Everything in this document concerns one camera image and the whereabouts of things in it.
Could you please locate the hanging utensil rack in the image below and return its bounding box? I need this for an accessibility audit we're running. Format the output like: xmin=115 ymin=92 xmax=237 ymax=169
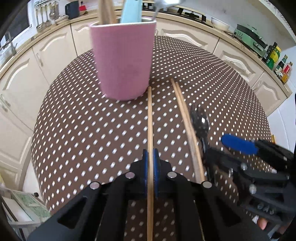
xmin=34 ymin=0 xmax=60 ymax=33

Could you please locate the brown polka dot tablecloth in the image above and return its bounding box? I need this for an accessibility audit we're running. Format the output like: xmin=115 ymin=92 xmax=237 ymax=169
xmin=29 ymin=36 xmax=271 ymax=240

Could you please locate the red bowl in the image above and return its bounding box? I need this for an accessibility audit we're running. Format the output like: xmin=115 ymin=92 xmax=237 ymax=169
xmin=79 ymin=3 xmax=87 ymax=16

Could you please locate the steel spoon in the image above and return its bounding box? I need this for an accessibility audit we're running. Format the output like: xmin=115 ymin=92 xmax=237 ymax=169
xmin=152 ymin=0 xmax=185 ymax=21

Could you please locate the pink utensil holder cup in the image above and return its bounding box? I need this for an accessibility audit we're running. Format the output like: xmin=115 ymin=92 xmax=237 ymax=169
xmin=89 ymin=18 xmax=156 ymax=101

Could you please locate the green electric cooker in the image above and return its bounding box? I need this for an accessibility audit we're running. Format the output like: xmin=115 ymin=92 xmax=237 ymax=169
xmin=234 ymin=24 xmax=267 ymax=58

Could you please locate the black electric kettle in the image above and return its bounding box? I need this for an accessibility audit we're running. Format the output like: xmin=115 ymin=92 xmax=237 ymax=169
xmin=65 ymin=1 xmax=80 ymax=20

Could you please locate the person's right hand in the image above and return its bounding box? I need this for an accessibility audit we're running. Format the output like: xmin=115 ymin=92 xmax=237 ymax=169
xmin=256 ymin=217 xmax=290 ymax=235

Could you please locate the dark sauce bottle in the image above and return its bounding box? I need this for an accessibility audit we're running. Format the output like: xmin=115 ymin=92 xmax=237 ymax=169
xmin=274 ymin=55 xmax=288 ymax=76

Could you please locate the light blue handled knife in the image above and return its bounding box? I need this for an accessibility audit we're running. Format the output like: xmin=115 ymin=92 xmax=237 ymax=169
xmin=120 ymin=0 xmax=142 ymax=23

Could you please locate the green yellow oil bottle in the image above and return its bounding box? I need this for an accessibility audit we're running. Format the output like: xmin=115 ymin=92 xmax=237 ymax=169
xmin=266 ymin=46 xmax=281 ymax=70

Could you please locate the black handled spoon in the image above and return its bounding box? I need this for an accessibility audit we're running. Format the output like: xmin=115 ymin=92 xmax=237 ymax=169
xmin=190 ymin=105 xmax=210 ymax=167

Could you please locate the white ceramic bowl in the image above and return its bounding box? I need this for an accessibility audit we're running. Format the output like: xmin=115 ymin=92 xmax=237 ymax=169
xmin=211 ymin=17 xmax=230 ymax=31

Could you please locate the red label oil bottle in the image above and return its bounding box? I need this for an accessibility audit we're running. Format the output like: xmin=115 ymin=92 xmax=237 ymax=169
xmin=281 ymin=62 xmax=293 ymax=84

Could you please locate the steel kitchen faucet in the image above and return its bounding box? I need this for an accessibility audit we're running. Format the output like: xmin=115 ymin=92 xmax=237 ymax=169
xmin=1 ymin=31 xmax=16 ymax=56

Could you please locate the black gas stove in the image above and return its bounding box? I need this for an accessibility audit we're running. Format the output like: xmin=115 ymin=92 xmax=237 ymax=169
xmin=140 ymin=4 xmax=208 ymax=24

